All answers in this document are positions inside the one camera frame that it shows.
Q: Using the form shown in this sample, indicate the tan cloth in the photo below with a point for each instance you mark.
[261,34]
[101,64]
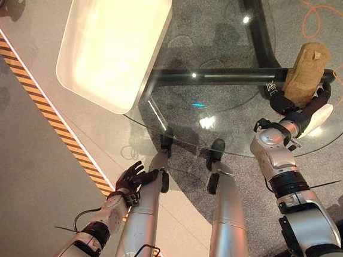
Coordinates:
[305,72]

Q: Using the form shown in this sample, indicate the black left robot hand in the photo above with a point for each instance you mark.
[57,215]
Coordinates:
[131,177]

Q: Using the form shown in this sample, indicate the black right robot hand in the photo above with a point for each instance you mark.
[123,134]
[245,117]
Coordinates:
[300,111]

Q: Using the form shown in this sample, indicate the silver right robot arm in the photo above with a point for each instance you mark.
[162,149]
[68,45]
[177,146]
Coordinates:
[297,202]

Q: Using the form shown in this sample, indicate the round glass table top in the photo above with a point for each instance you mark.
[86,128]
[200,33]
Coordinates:
[253,81]

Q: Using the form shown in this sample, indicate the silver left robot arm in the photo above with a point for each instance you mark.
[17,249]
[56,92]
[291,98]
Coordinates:
[96,230]

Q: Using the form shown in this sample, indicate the yellow black hazard tape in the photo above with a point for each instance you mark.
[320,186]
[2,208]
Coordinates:
[42,99]

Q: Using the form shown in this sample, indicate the silver right robot leg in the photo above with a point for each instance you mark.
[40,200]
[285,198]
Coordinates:
[226,217]

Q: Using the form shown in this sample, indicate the black tubular table frame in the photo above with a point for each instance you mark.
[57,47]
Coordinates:
[254,72]

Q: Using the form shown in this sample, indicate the white rectangular basket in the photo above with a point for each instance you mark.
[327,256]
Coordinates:
[113,42]

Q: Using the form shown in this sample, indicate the silver robot leg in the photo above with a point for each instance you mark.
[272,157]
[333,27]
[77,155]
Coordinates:
[226,217]
[144,210]

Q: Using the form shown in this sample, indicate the silver left robot leg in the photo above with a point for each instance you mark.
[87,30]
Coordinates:
[144,210]

